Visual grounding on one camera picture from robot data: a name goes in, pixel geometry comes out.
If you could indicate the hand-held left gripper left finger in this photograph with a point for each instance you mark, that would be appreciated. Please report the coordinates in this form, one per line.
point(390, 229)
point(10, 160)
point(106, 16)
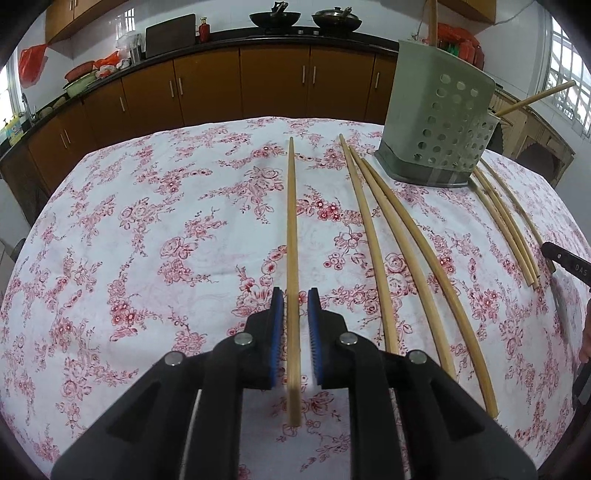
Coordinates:
point(277, 332)

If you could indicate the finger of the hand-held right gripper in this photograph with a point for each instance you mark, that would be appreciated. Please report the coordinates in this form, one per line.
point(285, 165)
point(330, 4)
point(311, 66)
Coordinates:
point(556, 256)

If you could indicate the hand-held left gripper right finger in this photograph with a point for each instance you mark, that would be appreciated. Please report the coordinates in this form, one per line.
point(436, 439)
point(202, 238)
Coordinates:
point(315, 332)

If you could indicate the green perforated chopstick holder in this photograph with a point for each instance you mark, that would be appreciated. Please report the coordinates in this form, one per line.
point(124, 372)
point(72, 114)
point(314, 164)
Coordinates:
point(429, 115)

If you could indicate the person's right hand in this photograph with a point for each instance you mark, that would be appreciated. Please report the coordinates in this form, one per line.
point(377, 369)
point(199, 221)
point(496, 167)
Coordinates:
point(586, 339)

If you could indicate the wooden side table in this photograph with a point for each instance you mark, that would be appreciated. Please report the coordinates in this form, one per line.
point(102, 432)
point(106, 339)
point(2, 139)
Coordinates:
point(535, 134)

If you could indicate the red floral tablecloth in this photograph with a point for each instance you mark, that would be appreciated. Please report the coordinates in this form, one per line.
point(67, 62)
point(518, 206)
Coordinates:
point(138, 277)

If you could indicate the window with grille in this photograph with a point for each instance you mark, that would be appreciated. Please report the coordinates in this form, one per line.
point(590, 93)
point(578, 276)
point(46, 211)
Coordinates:
point(570, 69)

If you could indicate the red packages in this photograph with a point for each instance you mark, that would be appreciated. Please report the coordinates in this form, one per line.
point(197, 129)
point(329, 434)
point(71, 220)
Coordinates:
point(461, 46)

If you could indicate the brown lower kitchen cabinets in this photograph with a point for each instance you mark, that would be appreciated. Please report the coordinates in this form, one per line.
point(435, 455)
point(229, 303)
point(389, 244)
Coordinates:
point(207, 87)

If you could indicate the brown upper cabinets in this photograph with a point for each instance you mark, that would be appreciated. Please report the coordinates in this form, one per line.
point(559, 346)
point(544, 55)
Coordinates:
point(471, 7)
point(92, 14)

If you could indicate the black kitchen countertop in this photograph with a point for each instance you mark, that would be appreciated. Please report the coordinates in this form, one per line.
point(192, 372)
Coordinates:
point(221, 40)

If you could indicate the red bottle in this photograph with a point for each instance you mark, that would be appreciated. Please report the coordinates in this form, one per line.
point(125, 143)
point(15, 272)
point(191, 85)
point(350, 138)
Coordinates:
point(204, 30)

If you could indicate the black wok with lid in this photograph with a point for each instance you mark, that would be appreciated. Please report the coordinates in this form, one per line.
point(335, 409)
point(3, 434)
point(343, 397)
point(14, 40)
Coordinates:
point(337, 19)

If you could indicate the green basin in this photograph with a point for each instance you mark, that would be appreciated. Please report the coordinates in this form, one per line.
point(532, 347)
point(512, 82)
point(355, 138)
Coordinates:
point(81, 86)

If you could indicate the dark cutting board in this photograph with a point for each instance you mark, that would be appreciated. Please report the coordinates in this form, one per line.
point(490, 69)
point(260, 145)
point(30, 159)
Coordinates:
point(171, 36)

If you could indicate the orange plastic bag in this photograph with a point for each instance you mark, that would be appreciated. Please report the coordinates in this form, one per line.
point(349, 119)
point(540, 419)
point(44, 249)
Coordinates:
point(108, 60)

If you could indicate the red basket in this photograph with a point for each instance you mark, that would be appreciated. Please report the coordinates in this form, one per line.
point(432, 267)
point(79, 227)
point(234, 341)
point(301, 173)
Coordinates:
point(79, 71)

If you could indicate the yellow detergent bottle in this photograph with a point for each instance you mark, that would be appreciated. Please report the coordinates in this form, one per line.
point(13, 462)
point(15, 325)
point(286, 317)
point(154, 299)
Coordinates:
point(11, 131)

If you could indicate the metal faucet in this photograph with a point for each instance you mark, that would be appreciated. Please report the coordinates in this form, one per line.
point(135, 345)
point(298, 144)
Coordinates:
point(27, 106)

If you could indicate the bright kitchen window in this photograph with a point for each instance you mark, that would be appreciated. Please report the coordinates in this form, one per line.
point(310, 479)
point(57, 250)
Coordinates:
point(9, 92)

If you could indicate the red plastic bag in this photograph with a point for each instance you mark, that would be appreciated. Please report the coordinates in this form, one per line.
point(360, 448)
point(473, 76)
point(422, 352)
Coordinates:
point(32, 67)

